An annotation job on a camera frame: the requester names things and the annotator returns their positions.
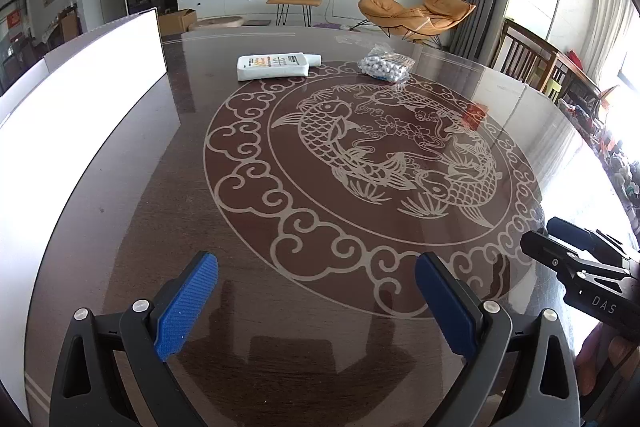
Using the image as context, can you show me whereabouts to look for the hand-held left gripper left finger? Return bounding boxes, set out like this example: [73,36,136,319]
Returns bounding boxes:
[50,251,219,427]

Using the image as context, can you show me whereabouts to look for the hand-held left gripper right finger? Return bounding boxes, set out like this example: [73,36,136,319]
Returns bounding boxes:
[415,252,581,427]

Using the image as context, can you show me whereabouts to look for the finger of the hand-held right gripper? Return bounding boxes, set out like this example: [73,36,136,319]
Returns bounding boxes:
[546,217,628,260]
[520,231,633,288]

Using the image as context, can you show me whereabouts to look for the person's right hand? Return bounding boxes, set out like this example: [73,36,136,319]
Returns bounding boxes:
[574,326,640,408]

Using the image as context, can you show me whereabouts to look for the wooden slatted chair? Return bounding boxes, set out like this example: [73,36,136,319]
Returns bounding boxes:
[542,52,603,108]
[492,19,561,88]

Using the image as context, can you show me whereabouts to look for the bag of white beads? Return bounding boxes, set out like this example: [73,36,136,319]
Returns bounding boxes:
[357,43,415,84]

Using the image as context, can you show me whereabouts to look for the white squeeze tube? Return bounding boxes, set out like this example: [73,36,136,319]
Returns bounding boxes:
[236,52,323,82]

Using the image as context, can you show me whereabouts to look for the orange lounge chair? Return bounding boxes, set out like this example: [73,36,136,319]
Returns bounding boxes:
[358,0,477,42]

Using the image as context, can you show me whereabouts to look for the brown cardboard box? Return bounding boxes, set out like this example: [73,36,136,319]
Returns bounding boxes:
[157,8,197,36]

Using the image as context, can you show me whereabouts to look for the white television cabinet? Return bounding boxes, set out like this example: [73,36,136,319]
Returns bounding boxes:
[177,0,373,28]

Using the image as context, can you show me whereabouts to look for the orange bench with metal legs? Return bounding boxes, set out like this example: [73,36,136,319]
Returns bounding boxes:
[266,0,322,26]

